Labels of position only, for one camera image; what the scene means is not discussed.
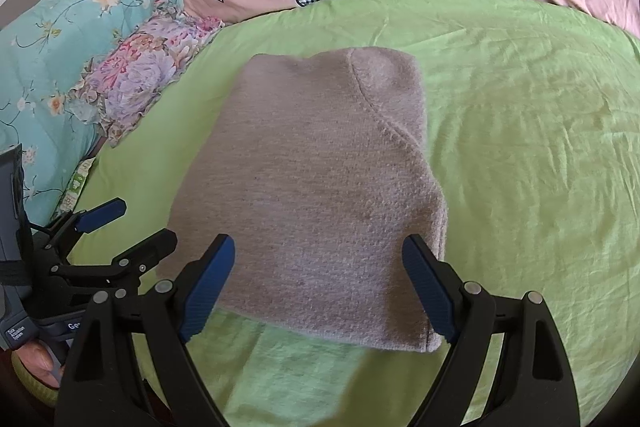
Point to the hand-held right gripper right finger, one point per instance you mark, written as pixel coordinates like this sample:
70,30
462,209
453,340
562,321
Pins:
430,292

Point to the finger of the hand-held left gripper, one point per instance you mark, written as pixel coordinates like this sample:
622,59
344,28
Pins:
135,257
100,213

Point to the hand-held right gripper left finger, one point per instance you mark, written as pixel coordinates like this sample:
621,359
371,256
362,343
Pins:
210,292

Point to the beige knit sweater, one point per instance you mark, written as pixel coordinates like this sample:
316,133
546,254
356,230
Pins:
310,187

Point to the person's left hand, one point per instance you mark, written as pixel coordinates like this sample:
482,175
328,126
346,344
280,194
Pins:
45,362

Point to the green patterned cloth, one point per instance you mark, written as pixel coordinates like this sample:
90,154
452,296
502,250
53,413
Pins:
75,187

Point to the purple floral pillow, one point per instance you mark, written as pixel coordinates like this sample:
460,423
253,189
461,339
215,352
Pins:
140,62

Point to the teal floral pillow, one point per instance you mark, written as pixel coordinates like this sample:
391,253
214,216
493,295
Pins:
60,47

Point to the green bed sheet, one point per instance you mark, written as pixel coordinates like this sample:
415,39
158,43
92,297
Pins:
525,132

